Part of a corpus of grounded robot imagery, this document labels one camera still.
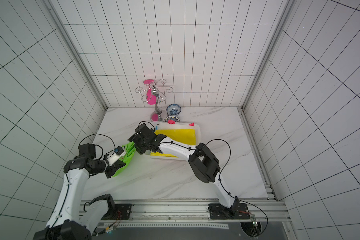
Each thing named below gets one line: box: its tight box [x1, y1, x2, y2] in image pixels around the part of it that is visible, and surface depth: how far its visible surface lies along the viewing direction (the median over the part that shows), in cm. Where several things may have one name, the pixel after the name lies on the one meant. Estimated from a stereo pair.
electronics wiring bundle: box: [95, 210, 122, 236], surface depth 70 cm
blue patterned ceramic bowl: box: [166, 103, 182, 116], surface depth 119 cm
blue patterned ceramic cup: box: [163, 116, 180, 123], surface depth 109 cm
